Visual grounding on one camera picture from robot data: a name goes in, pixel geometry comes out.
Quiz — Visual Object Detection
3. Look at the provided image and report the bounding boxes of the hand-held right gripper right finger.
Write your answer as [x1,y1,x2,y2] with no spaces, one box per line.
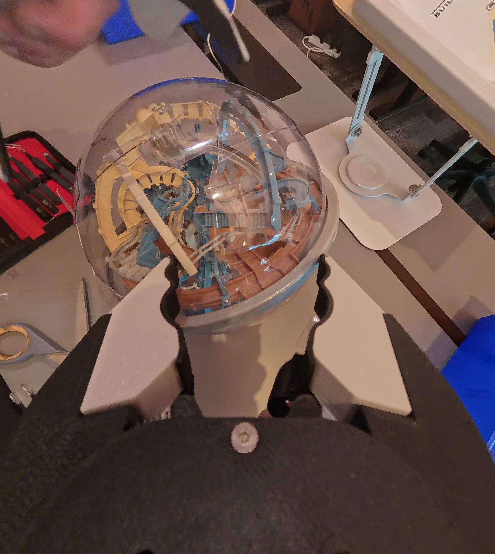
[311,254,414,418]

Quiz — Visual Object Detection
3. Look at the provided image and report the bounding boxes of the red tool kit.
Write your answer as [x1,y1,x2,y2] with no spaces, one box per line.
[0,129,81,288]

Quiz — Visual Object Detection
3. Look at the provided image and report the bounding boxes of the blue labelled storage bin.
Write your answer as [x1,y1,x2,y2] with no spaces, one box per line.
[99,0,238,46]

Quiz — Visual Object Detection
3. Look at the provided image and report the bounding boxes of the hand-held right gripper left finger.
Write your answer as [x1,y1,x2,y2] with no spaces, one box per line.
[81,258,185,418]

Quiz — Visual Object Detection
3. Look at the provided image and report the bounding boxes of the white cable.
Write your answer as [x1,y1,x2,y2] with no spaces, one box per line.
[303,34,343,61]

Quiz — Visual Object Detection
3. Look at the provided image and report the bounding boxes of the person's left hand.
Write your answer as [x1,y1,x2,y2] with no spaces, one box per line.
[0,0,120,69]

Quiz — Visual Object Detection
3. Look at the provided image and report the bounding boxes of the clear maze ball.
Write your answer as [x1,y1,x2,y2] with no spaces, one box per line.
[74,77,342,335]

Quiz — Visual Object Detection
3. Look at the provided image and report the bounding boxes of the yellow-handled scissors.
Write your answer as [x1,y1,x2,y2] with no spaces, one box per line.
[0,321,69,409]

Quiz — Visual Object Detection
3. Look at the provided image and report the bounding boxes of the black tweezers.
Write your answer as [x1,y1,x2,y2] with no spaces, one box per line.
[80,276,93,336]

